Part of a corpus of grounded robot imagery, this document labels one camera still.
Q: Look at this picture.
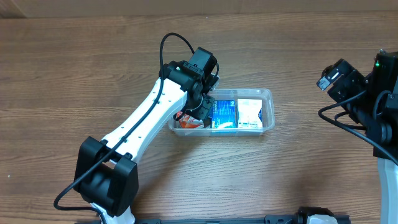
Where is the blue medicine box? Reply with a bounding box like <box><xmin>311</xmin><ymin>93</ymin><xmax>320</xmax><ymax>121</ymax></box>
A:
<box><xmin>210</xmin><ymin>100</ymin><xmax>237</xmax><ymax>129</ymax></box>

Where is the clear plastic container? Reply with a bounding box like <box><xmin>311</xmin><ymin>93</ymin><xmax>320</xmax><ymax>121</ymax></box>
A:
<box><xmin>168</xmin><ymin>89</ymin><xmax>275</xmax><ymax>136</ymax></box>

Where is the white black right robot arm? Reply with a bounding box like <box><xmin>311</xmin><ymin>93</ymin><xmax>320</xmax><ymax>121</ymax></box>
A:
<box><xmin>317</xmin><ymin>50</ymin><xmax>397</xmax><ymax>223</ymax></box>

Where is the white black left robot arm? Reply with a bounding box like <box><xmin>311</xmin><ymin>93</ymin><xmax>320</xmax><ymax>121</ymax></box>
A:
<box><xmin>74</xmin><ymin>47</ymin><xmax>219</xmax><ymax>223</ymax></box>

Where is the red Panadol box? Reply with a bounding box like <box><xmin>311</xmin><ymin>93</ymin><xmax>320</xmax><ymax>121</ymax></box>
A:
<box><xmin>176</xmin><ymin>111</ymin><xmax>204</xmax><ymax>129</ymax></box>

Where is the white medicine box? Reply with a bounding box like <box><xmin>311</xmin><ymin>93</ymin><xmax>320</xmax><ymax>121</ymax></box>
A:
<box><xmin>237</xmin><ymin>99</ymin><xmax>263</xmax><ymax>129</ymax></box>

